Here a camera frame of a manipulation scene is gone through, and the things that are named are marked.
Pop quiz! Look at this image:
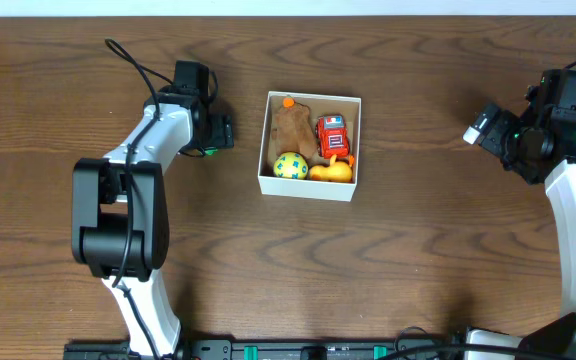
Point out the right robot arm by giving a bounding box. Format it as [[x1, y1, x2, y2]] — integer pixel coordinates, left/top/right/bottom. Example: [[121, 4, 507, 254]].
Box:
[[463, 67, 576, 359]]

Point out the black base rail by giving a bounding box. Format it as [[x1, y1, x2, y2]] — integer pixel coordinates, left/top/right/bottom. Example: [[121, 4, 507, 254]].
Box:
[[63, 327, 458, 360]]

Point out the yellow ball with blue letters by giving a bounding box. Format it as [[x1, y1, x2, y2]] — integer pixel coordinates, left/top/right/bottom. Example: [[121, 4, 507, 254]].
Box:
[[273, 152, 309, 180]]

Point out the green plastic cylinder toy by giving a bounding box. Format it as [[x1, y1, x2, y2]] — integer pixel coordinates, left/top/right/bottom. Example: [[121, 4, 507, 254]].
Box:
[[204, 147, 218, 156]]

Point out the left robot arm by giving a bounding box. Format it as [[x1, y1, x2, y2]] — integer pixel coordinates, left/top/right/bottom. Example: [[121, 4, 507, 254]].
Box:
[[64, 61, 234, 359]]

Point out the brown plush toy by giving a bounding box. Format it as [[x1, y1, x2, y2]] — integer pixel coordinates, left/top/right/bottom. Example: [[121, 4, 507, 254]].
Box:
[[271, 97, 317, 160]]

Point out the white cardboard box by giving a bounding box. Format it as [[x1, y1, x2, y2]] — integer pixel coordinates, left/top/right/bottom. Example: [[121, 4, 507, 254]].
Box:
[[257, 91, 362, 202]]

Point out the yellow rubber duck toy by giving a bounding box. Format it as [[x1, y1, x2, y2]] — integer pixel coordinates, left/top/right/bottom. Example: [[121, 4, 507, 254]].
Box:
[[308, 155, 355, 183]]

